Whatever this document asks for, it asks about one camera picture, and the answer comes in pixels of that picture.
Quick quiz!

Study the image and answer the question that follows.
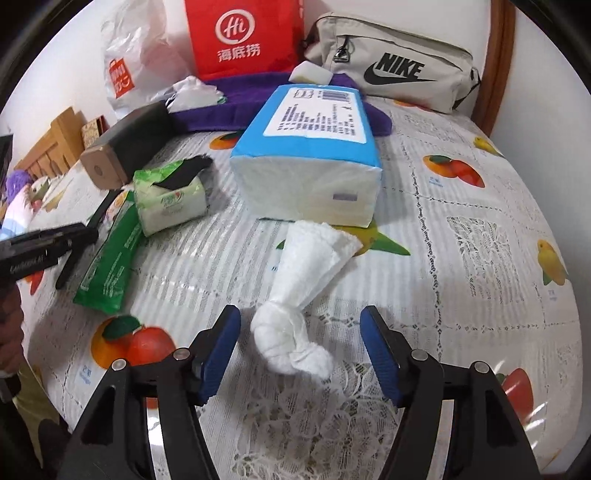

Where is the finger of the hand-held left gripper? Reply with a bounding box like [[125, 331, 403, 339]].
[[85, 187, 122, 232], [55, 240, 89, 291]]

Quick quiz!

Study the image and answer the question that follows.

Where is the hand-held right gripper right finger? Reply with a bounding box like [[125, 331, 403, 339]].
[[360, 305, 541, 480]]

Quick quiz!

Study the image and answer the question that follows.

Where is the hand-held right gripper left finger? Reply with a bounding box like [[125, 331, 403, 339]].
[[58, 305, 242, 480]]

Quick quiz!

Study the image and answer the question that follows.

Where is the green wet wipe packet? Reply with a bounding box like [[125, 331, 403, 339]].
[[74, 194, 144, 310]]

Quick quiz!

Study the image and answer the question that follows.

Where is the light green tissue pack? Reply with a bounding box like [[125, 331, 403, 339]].
[[133, 159, 207, 237]]

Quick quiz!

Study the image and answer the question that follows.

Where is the black cloth piece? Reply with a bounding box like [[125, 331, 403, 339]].
[[154, 156, 214, 190]]

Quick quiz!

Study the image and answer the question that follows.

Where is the white knotted towel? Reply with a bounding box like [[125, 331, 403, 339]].
[[252, 220, 363, 379]]

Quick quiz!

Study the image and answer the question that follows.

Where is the purple fabric tray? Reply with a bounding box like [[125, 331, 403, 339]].
[[171, 71, 393, 139]]

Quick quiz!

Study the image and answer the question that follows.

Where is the white sponge block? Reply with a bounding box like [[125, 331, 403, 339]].
[[289, 61, 334, 86]]

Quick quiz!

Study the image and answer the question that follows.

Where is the person's left hand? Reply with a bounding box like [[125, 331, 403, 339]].
[[0, 286, 25, 376]]

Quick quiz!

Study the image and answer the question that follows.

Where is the white black spotted plush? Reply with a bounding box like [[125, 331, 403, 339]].
[[28, 178, 65, 204]]

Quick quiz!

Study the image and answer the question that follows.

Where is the purple fluffy plush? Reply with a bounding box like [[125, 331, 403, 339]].
[[4, 170, 33, 204]]

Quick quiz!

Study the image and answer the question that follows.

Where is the dark tea tin box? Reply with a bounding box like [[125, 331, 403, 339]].
[[79, 102, 172, 190]]

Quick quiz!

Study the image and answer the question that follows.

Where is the patterned book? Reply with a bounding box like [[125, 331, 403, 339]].
[[82, 117, 109, 146]]

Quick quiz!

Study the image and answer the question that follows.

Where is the wooden bed headboard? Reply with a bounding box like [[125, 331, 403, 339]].
[[14, 107, 86, 181]]

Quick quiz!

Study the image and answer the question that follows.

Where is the fruit print tablecloth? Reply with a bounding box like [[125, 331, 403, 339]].
[[18, 99, 585, 480]]

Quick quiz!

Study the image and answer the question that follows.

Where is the white plastic shopping bag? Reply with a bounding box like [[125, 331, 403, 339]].
[[100, 0, 197, 118]]

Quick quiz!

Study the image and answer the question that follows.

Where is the blue tissue pack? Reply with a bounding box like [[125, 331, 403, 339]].
[[229, 84, 383, 229]]

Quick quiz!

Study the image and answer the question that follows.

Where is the red paper bag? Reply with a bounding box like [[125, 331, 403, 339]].
[[184, 0, 305, 81]]

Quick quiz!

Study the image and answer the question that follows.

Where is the grey waist bag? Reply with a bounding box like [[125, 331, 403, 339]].
[[302, 13, 481, 114]]

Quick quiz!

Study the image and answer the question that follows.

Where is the brown wooden door frame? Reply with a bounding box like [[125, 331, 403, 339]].
[[480, 0, 515, 134]]

